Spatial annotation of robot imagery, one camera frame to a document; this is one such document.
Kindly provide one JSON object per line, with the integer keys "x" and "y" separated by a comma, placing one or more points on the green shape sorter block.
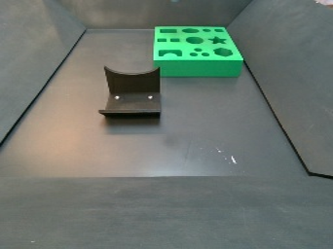
{"x": 196, "y": 51}

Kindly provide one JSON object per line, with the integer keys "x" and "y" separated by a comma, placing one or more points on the black curved holder stand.
{"x": 133, "y": 87}

